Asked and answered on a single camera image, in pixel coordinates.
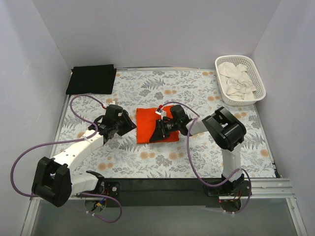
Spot orange t-shirt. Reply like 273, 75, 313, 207
136, 106, 179, 144

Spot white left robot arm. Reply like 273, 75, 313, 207
31, 104, 136, 207

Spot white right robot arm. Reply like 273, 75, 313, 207
149, 102, 247, 196

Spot floral patterned table mat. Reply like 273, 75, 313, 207
53, 70, 276, 178

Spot folded black t-shirt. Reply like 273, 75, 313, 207
66, 64, 117, 95

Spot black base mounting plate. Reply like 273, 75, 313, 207
83, 178, 254, 207

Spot crumpled white t-shirt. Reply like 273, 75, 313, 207
218, 62, 256, 100

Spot white perforated plastic basket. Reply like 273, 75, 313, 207
215, 55, 266, 106

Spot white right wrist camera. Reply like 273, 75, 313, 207
155, 108, 166, 119

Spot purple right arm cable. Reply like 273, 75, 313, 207
158, 101, 253, 214

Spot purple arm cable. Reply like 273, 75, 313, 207
158, 101, 253, 214
11, 93, 123, 223

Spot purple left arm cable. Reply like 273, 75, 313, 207
11, 93, 123, 223

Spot aluminium table frame rail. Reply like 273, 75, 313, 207
32, 174, 294, 207

